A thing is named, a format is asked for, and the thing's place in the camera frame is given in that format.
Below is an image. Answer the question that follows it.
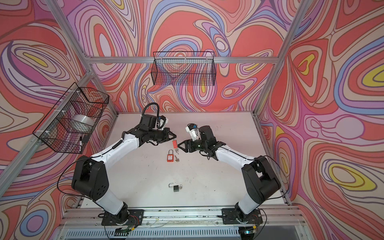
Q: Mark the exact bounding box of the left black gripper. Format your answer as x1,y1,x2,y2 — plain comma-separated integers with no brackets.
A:
147,127,177,143

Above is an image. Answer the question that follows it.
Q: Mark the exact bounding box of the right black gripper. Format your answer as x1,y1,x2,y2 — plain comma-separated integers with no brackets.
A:
177,138,208,153

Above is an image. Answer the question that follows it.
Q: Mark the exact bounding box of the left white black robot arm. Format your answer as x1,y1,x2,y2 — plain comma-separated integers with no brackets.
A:
72,103,177,216

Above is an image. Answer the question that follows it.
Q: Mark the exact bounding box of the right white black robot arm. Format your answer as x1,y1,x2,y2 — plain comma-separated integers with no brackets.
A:
178,124,281,216

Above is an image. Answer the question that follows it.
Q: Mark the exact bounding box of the small black padlock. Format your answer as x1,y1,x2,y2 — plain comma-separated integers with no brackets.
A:
168,183,183,192

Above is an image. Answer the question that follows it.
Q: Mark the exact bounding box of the white tape roll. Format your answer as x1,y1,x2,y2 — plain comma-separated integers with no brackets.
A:
71,114,95,128

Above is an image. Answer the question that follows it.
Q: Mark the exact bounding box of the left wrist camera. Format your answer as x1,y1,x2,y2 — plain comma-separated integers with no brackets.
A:
158,116,168,129

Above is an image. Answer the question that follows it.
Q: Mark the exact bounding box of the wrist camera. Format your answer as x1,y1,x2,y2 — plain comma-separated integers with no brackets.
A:
158,116,168,129
186,123,199,141

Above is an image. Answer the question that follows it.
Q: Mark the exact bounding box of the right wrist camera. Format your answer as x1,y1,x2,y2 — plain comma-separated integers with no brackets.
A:
186,123,199,141

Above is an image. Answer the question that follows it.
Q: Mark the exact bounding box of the back black wire basket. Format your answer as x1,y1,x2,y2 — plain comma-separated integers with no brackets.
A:
151,51,217,86

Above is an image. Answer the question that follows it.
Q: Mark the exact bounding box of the black wire basket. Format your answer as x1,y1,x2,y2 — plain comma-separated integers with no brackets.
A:
33,83,110,154
151,51,217,86

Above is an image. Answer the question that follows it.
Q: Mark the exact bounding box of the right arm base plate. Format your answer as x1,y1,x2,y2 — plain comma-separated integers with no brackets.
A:
218,208,264,226

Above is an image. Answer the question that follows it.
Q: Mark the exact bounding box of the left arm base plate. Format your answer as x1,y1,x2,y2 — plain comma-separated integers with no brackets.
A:
98,209,145,227

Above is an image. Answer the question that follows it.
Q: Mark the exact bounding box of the left black wire basket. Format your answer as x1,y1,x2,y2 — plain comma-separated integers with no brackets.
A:
33,83,110,154

